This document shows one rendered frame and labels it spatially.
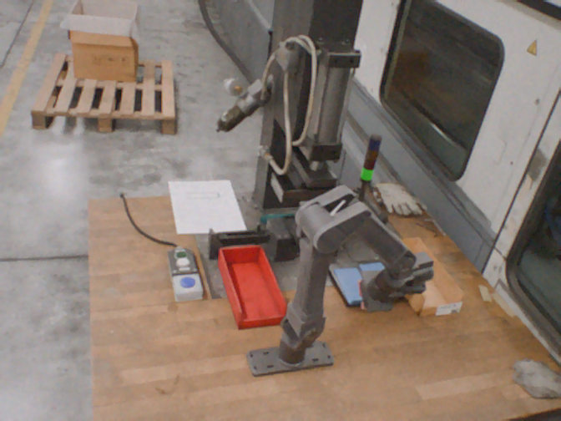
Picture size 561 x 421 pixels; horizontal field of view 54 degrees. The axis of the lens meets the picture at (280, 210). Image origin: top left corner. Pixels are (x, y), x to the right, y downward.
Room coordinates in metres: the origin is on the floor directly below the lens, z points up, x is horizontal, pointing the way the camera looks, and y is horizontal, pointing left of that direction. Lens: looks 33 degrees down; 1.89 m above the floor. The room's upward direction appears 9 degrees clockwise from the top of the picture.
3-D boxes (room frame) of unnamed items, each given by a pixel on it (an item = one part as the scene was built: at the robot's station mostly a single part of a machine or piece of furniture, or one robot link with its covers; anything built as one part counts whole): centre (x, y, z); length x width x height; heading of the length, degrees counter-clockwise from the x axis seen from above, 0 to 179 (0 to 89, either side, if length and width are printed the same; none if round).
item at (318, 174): (1.38, -0.04, 1.22); 0.26 x 0.18 x 0.30; 22
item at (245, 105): (1.54, 0.14, 1.25); 0.19 x 0.07 x 0.19; 112
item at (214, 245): (1.23, 0.15, 0.95); 0.06 x 0.03 x 0.09; 112
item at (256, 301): (1.09, 0.05, 0.93); 0.25 x 0.12 x 0.06; 22
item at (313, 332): (0.90, -0.08, 1.00); 0.09 x 0.06 x 0.06; 29
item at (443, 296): (1.24, -0.42, 0.93); 0.25 x 0.13 x 0.08; 22
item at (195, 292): (1.06, 0.21, 0.90); 0.07 x 0.07 x 0.06; 22
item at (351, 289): (1.16, -0.23, 0.93); 0.15 x 0.07 x 0.03; 18
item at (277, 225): (1.32, -0.08, 0.98); 0.20 x 0.10 x 0.01; 112
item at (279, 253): (1.32, -0.08, 0.94); 0.20 x 0.10 x 0.07; 112
